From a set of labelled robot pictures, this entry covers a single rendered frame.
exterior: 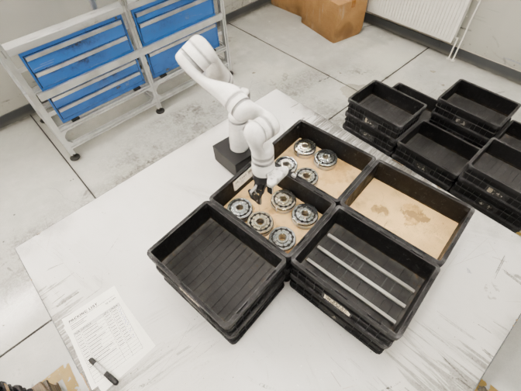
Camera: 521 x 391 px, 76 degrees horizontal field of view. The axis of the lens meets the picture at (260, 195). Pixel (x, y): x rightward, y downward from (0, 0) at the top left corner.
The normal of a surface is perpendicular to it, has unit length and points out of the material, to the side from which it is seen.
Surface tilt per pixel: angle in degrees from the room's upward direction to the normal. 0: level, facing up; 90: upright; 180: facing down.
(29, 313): 0
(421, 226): 0
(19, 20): 90
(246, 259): 0
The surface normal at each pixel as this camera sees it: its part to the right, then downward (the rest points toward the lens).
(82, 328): -0.04, -0.60
